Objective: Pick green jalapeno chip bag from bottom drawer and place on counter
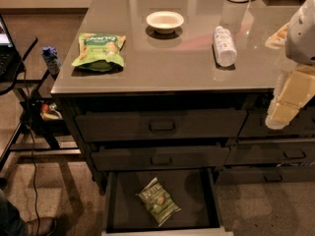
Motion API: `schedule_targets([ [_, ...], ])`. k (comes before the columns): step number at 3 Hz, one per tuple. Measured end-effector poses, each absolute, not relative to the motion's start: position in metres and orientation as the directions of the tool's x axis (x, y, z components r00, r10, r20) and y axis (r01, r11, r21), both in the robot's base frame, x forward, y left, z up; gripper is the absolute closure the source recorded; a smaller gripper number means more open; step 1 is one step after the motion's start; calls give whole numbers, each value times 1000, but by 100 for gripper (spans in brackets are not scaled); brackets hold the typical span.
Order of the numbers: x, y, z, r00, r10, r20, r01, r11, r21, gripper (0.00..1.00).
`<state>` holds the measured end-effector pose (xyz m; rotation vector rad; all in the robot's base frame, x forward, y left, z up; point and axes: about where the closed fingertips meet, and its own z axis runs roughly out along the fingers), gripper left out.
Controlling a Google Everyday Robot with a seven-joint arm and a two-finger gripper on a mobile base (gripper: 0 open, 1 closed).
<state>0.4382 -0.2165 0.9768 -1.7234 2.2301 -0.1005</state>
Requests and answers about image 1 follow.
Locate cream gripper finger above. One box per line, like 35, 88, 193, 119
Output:
265, 102, 299, 130
279, 66, 315, 108

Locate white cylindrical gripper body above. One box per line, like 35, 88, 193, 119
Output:
267, 60, 300, 116

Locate green jalapeno chip bag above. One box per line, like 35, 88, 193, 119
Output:
137, 177, 181, 226

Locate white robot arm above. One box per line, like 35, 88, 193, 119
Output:
265, 0, 315, 130

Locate top right drawer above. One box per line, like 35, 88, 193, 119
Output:
239, 107, 315, 138

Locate middle right drawer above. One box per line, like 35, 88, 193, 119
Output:
225, 141, 315, 165

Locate bottom right drawer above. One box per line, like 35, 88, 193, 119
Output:
214, 166, 315, 184

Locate middle left drawer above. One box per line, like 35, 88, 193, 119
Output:
92, 146, 229, 171

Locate open bottom drawer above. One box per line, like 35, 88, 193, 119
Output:
101, 168, 234, 236

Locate dark cabinet counter unit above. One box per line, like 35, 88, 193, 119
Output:
52, 0, 314, 187

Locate light green snack bag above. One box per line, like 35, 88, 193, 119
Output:
72, 32, 126, 72

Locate top left drawer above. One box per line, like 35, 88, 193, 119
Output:
75, 109, 247, 142

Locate white plastic bottle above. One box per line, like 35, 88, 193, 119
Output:
213, 26, 237, 67

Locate white paper bowl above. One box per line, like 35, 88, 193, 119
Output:
146, 11, 184, 34

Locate colourful items under desk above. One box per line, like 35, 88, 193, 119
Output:
40, 103, 62, 120

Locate blue cap water bottle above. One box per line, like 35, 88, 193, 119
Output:
41, 46, 61, 76

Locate black side desk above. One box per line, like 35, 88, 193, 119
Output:
0, 35, 79, 169

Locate brown leather shoe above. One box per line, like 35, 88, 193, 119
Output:
26, 217, 56, 236

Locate black laptop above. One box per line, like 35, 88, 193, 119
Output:
0, 16, 21, 78

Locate blue jeans leg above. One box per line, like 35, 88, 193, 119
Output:
0, 190, 27, 236

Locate black power cable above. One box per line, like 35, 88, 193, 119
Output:
20, 61, 42, 236

